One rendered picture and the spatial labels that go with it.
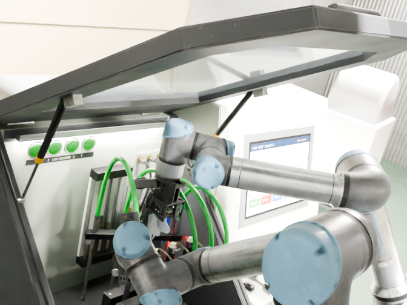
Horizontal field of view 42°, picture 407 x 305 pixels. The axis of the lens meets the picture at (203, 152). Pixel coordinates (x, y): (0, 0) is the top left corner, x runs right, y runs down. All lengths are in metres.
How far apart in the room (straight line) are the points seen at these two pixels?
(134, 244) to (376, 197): 0.58
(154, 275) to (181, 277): 0.06
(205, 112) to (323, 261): 1.12
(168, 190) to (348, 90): 3.74
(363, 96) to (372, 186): 3.71
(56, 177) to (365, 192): 0.91
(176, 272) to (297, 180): 0.36
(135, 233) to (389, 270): 0.76
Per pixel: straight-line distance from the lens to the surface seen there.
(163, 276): 1.08
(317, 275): 0.77
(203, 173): 1.22
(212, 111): 1.78
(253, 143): 1.91
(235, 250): 1.06
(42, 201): 1.69
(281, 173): 1.25
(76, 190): 1.74
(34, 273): 1.41
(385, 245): 1.51
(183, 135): 1.35
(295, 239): 0.78
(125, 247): 1.06
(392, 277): 1.56
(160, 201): 1.42
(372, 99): 4.96
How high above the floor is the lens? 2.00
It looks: 20 degrees down
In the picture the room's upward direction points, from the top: 14 degrees clockwise
